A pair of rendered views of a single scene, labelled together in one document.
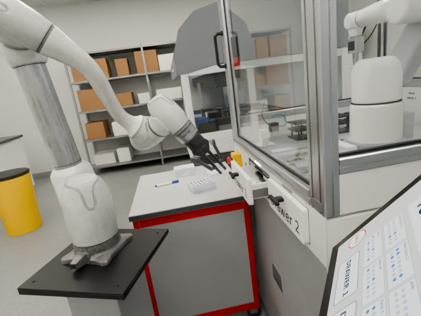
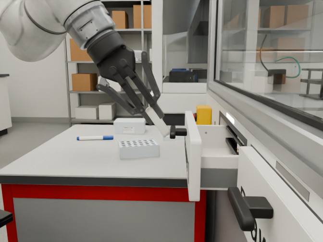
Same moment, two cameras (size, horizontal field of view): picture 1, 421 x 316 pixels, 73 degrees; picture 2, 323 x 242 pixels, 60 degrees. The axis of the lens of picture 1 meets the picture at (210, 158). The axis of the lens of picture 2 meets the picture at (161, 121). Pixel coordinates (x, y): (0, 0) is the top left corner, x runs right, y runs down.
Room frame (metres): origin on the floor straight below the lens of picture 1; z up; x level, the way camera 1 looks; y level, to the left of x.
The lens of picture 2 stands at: (0.59, -0.15, 1.05)
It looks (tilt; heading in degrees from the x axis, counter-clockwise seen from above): 12 degrees down; 9
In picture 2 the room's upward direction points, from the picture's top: straight up
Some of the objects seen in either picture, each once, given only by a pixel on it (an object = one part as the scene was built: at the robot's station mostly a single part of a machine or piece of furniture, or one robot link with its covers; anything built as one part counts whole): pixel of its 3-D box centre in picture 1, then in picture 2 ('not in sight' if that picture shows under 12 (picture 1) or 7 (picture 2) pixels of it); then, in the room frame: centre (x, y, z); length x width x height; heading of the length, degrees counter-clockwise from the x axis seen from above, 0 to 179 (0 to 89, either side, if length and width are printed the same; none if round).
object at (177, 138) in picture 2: (217, 171); (176, 135); (1.66, -0.03, 0.77); 0.13 x 0.09 x 0.02; 109
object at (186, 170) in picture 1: (184, 170); (130, 126); (1.72, 0.17, 0.79); 0.13 x 0.09 x 0.05; 97
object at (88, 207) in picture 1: (88, 205); not in sight; (0.93, 0.44, 0.95); 0.18 x 0.16 x 0.22; 30
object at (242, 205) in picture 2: (277, 199); (251, 206); (0.86, -0.20, 0.91); 0.07 x 0.04 x 0.01; 6
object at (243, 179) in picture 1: (240, 180); (190, 146); (1.17, -0.12, 0.87); 0.29 x 0.02 x 0.11; 6
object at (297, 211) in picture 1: (285, 207); (275, 235); (0.86, -0.22, 0.87); 0.29 x 0.02 x 0.11; 6
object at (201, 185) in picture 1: (201, 185); (138, 148); (1.44, 0.07, 0.78); 0.12 x 0.08 x 0.04; 113
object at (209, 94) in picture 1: (235, 94); (232, 53); (2.92, -0.34, 1.13); 1.78 x 1.14 x 0.45; 6
